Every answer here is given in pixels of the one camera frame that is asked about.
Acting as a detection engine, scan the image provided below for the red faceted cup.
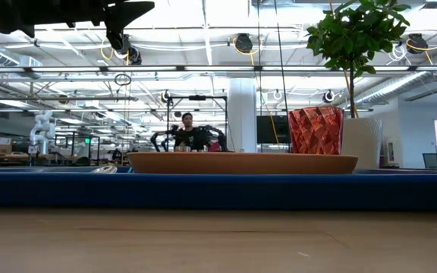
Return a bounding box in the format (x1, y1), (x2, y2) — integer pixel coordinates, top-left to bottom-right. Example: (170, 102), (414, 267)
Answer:
(288, 106), (345, 155)

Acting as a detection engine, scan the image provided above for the blue plastic tray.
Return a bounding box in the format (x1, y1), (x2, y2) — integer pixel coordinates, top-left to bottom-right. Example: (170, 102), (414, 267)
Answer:
(0, 165), (437, 212)

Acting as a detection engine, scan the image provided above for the black metal rig frame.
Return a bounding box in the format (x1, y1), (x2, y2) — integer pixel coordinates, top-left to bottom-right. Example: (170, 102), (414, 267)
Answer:
(166, 93), (228, 152)

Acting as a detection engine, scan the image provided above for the yellow hanging cable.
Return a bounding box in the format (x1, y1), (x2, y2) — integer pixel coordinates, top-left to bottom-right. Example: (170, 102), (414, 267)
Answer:
(266, 102), (281, 145)

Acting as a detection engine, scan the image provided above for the green plant in white pot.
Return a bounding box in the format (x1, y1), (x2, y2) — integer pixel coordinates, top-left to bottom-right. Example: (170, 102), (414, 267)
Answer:
(306, 0), (411, 170)

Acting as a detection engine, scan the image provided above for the orange plate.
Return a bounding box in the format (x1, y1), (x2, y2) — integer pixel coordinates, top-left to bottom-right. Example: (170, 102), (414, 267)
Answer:
(126, 152), (359, 175)

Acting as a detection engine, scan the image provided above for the person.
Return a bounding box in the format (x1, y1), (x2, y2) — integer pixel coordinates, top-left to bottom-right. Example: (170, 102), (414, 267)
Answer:
(172, 112), (205, 152)

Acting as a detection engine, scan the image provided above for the black metal frame cart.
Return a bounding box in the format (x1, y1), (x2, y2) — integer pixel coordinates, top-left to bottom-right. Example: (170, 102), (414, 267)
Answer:
(54, 132), (102, 166)

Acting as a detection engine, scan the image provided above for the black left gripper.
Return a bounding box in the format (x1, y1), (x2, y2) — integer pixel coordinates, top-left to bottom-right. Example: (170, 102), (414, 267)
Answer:
(32, 0), (156, 34)

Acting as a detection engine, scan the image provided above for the grey office chair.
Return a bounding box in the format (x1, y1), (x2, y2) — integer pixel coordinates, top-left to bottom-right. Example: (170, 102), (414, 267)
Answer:
(422, 152), (437, 170)

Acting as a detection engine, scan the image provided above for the black reel with yellow cable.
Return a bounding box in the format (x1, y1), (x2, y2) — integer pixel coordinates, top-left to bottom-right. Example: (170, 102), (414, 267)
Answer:
(231, 33), (261, 65)
(405, 33), (437, 65)

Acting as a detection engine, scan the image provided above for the black monitor on stand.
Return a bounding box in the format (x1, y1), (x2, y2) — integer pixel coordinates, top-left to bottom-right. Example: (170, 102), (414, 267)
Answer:
(256, 115), (291, 145)

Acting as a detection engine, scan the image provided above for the black hanging cable loop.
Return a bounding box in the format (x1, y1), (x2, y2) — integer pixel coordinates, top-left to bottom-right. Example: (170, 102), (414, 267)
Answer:
(114, 72), (133, 86)

